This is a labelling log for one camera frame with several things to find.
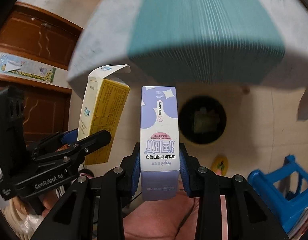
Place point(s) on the blue plastic stool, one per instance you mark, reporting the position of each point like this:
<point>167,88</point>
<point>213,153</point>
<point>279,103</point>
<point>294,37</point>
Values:
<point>285,191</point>

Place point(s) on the children wall poster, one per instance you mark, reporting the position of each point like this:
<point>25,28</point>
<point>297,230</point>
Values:
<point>25,68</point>

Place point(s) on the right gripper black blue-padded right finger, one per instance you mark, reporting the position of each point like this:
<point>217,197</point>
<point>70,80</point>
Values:
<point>229,208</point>

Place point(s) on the brown wooden door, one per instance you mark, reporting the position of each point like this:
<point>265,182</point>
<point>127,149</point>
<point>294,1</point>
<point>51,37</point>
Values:
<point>37,34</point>

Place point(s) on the purple white box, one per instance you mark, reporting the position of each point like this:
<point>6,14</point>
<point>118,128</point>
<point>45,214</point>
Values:
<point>159,143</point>

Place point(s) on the yellow cream box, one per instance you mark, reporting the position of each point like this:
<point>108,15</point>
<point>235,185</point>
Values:
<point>103,101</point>

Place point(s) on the black round trash bin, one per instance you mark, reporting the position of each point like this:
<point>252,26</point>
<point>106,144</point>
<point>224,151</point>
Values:
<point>202,120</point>

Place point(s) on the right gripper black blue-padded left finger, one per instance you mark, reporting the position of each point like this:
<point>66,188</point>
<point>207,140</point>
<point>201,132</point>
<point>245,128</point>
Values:
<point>94,201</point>

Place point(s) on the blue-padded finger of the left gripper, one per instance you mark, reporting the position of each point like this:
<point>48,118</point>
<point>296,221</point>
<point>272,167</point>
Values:
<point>54,142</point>

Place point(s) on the white teal patterned tablecloth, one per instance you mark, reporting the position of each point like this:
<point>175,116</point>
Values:
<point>249,42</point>

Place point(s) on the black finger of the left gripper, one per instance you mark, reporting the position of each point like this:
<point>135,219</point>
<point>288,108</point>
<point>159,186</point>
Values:
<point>77,151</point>

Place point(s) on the person left hand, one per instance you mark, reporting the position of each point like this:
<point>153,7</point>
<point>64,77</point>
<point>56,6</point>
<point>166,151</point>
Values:
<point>49,200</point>

